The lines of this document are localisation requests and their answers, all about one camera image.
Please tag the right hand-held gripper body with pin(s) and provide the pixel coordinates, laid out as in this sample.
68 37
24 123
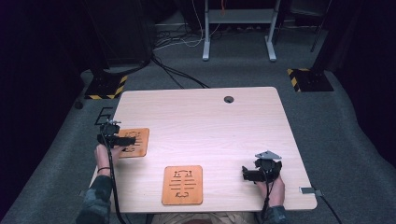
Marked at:
269 168

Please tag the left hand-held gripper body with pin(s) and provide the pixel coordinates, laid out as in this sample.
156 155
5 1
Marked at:
109 132

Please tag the orange cut-out wooden board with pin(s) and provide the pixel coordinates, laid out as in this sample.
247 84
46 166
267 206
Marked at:
182 185
137 143

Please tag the person's left hand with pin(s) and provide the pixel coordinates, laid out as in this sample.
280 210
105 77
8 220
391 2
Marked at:
104 158

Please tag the person's right hand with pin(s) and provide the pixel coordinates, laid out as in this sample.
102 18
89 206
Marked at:
275 193

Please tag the black wristband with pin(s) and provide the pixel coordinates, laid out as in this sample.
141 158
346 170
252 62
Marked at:
104 169

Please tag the small black round object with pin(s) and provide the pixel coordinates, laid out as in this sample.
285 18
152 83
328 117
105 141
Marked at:
78 104

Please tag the black cabinet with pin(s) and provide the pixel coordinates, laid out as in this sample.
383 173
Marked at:
124 31

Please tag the black yellow striped base plate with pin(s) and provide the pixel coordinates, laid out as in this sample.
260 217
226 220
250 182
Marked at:
104 87
311 81

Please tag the black stand post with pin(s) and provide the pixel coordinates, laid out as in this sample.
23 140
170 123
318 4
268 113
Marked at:
327 37

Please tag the white metal desk frame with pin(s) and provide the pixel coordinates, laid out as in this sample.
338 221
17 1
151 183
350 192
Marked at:
239 16

